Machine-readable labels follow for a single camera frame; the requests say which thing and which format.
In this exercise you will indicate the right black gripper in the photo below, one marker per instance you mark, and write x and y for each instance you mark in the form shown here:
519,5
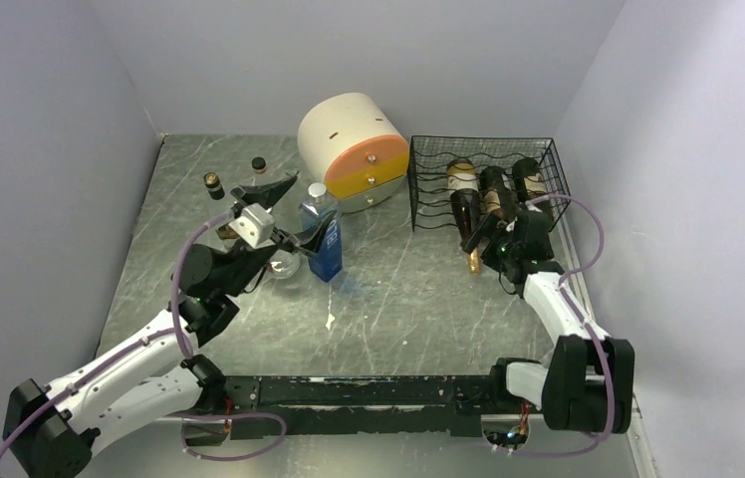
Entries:
486,229

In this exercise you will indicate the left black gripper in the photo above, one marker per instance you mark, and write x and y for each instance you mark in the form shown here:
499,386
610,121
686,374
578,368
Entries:
270,194

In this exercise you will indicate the green wine bottle silver foil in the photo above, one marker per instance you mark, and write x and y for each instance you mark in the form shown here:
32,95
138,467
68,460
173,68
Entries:
495,189

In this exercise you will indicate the blue plastic bottle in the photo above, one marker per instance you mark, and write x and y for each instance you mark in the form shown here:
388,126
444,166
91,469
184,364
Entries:
320,212

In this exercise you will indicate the dark wine bottle gold foil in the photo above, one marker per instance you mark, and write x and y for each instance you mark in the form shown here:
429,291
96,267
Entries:
464,195

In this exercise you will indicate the clear bottle white label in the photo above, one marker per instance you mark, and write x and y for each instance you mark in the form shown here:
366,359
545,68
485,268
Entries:
259,165

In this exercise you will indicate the clear bottle gold black label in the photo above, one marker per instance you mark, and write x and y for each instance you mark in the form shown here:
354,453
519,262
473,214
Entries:
220,202

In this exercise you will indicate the large clear glass bottle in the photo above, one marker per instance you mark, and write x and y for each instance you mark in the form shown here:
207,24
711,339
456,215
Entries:
284,265

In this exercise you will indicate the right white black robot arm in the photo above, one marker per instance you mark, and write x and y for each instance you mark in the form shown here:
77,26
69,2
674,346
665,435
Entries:
587,385

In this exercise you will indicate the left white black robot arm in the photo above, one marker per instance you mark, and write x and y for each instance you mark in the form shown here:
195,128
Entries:
55,429

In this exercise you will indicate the dark bottle black cap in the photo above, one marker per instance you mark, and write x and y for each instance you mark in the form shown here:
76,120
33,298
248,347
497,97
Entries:
528,180

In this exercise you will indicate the cream round drawer cabinet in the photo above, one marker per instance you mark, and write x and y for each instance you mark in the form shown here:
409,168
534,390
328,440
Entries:
348,144

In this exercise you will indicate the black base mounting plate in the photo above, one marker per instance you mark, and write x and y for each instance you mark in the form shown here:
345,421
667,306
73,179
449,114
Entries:
458,405

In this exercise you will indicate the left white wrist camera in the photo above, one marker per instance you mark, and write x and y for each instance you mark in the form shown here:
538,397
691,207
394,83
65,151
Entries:
255,226

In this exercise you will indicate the black wire wine rack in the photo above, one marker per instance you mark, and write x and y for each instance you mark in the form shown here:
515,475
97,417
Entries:
430,154

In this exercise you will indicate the aluminium rail frame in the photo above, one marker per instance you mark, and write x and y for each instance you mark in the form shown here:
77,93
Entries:
587,388

